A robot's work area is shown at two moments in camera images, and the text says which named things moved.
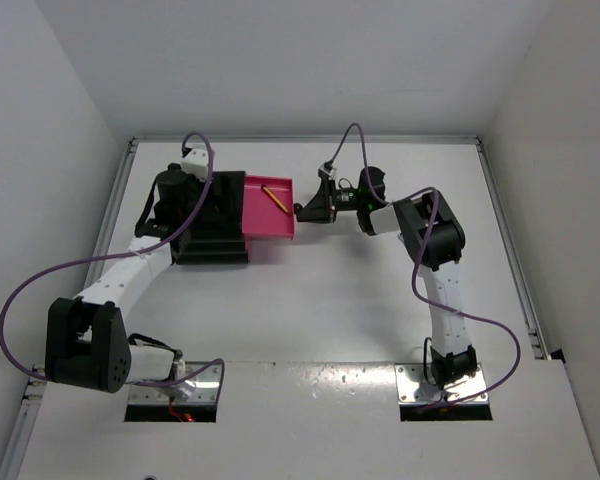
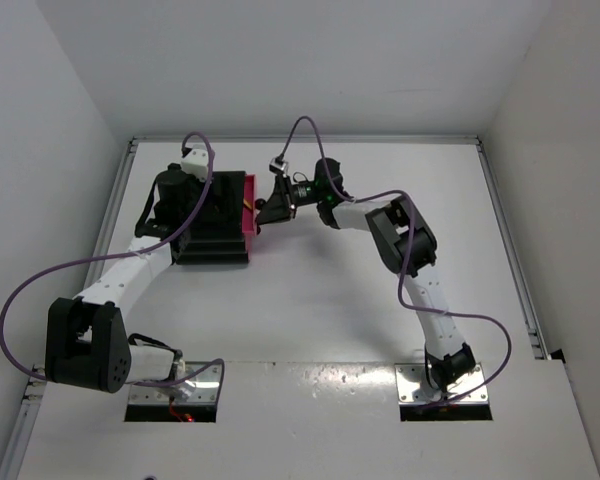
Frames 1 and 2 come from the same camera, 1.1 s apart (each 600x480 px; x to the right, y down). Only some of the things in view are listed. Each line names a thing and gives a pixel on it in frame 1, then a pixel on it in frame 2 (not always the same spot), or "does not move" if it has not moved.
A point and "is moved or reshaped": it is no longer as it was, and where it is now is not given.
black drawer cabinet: (215, 237) does not move
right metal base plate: (413, 388) does not move
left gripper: (219, 205) does not move
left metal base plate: (202, 388) does not move
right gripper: (320, 209) -> (281, 205)
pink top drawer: (261, 215) is moved or reshaped
